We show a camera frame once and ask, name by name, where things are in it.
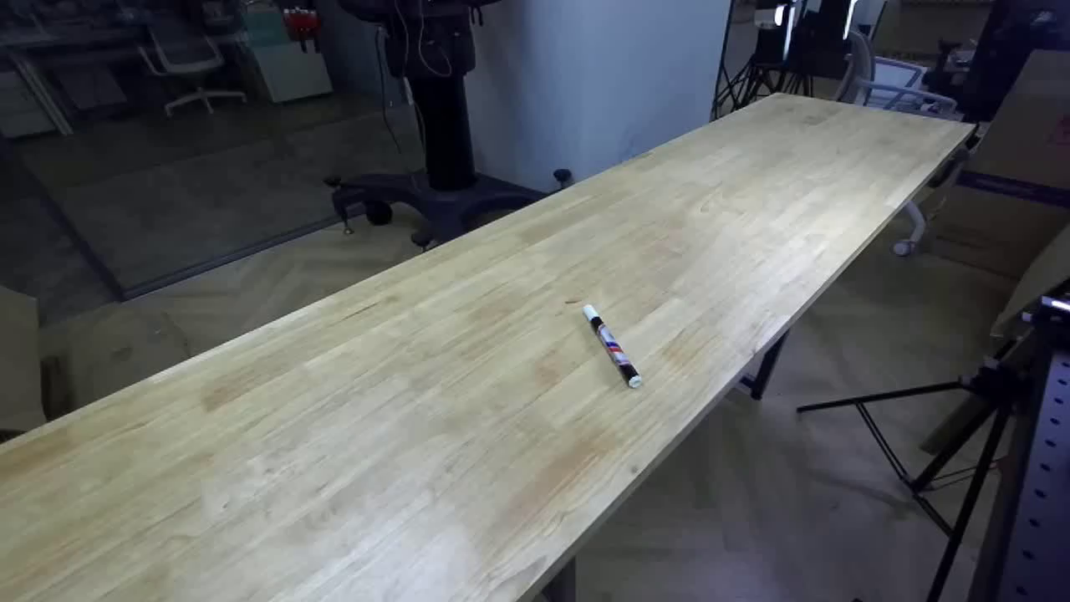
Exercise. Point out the black table leg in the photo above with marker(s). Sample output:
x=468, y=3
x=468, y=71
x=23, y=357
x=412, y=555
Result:
x=764, y=369

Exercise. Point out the white office chair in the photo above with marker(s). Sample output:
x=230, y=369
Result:
x=184, y=54

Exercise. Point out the small red object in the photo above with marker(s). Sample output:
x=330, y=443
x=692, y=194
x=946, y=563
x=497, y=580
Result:
x=303, y=20

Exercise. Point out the black white marker pen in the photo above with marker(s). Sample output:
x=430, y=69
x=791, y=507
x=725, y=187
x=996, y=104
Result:
x=611, y=347

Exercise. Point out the grey perforated metal panel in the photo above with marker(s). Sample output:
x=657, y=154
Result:
x=1041, y=489

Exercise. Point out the white frame chair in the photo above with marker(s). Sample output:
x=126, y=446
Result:
x=897, y=83

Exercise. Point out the white table leg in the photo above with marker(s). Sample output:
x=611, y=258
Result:
x=911, y=230

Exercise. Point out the grey office desk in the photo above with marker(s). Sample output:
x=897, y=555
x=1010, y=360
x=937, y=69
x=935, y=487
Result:
x=43, y=77

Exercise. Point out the black wheeled pedestal stand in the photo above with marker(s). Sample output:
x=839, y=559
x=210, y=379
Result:
x=446, y=122

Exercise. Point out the white low cabinet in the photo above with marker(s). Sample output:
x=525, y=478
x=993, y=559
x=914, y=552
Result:
x=288, y=69

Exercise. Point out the brown cardboard box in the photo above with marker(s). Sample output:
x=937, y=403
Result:
x=18, y=361

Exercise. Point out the black camera tripod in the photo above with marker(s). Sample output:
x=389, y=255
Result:
x=985, y=387

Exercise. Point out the black light stand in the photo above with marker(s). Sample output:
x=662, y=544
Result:
x=770, y=51

